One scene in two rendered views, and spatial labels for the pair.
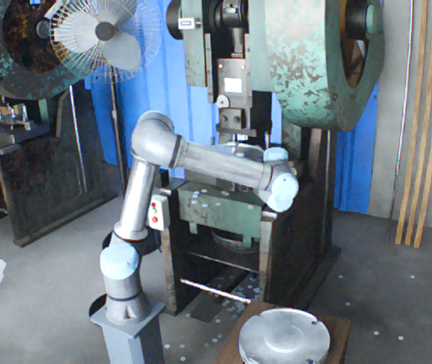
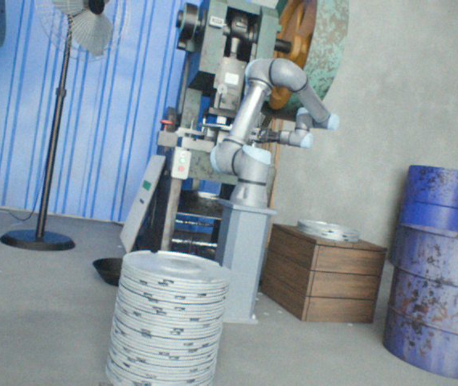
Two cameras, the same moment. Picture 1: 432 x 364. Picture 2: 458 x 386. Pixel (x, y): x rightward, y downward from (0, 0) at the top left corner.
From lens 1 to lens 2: 185 cm
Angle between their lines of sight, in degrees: 51
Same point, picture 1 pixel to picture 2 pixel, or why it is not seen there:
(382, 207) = not seen: hidden behind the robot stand
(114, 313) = (257, 196)
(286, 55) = (321, 51)
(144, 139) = (292, 67)
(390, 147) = not seen: hidden behind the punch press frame
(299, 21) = (333, 34)
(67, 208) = not seen: outside the picture
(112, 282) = (263, 166)
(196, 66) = (211, 56)
